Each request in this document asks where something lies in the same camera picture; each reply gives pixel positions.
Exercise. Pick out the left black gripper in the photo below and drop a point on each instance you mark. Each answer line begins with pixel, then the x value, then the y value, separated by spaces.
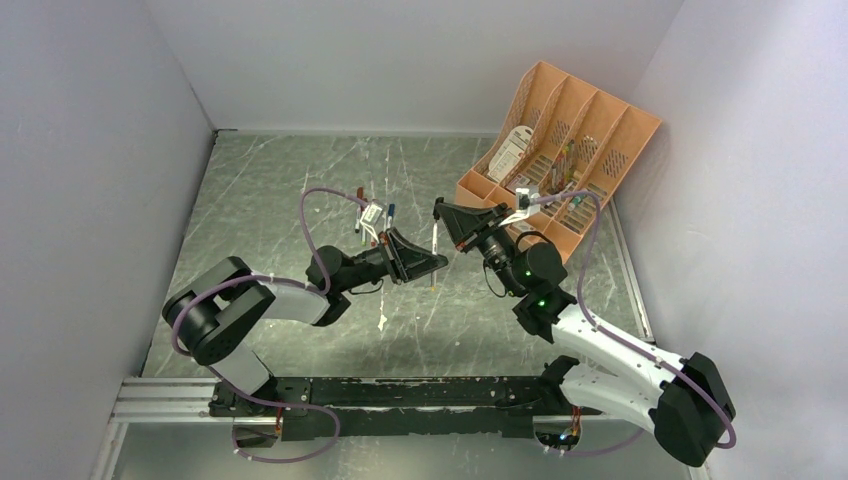
pixel 406 261

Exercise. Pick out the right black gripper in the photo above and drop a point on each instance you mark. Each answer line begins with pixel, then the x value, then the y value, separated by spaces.
pixel 460 219

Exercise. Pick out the white pen diagonal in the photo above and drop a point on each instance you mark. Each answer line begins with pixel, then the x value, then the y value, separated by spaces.
pixel 390 216

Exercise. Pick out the black pen cap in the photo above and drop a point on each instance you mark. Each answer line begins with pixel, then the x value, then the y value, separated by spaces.
pixel 435 212

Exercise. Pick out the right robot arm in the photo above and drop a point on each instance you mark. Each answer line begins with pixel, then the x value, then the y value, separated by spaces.
pixel 681 401

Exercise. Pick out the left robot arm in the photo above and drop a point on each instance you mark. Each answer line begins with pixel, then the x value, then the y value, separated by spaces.
pixel 212 316

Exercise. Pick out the white product card package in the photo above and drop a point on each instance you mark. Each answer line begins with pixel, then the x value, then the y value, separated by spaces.
pixel 509 153

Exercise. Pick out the markers in organizer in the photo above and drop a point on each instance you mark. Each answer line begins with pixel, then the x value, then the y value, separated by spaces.
pixel 561 176

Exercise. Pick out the orange plastic desk organizer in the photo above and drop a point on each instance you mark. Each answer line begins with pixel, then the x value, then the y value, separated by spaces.
pixel 560 134

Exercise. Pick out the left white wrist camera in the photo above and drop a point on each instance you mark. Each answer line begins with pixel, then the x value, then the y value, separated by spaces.
pixel 372 223

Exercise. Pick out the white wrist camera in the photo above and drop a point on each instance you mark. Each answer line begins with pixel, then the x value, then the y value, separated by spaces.
pixel 372 223
pixel 526 205

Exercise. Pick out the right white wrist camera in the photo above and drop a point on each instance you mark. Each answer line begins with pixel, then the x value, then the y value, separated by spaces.
pixel 526 205

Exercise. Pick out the aluminium rail frame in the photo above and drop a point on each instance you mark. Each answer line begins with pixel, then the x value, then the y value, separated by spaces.
pixel 207 397

